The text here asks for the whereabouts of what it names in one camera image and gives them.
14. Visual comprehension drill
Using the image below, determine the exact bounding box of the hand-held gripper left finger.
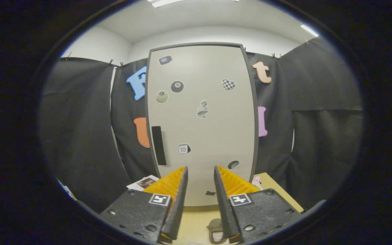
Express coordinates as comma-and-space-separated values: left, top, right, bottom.
99, 166, 189, 244

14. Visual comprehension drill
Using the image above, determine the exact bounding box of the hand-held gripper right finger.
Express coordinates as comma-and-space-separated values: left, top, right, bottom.
214, 165, 305, 244

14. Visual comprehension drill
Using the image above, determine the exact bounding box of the brown slipper shoe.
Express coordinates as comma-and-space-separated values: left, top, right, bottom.
206, 218, 229, 245

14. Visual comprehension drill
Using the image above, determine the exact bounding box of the grey shoe cabinet door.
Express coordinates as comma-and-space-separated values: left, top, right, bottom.
146, 44, 258, 207

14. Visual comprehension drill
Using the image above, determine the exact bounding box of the grey shoe cabinet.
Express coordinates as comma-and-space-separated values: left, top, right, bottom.
144, 42, 260, 208

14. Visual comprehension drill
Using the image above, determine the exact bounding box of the pink green plush toy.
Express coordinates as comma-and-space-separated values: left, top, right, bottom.
251, 176, 264, 191

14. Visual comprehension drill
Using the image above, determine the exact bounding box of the white cover book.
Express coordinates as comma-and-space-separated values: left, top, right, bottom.
127, 175, 160, 192

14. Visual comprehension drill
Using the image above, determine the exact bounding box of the black backdrop cloth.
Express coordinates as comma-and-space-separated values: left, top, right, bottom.
39, 36, 365, 215

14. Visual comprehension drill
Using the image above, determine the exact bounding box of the small ceiling light panel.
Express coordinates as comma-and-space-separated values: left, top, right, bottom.
300, 24, 320, 37

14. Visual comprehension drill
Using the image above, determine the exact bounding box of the long ceiling light panel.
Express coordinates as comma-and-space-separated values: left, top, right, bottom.
147, 0, 190, 8

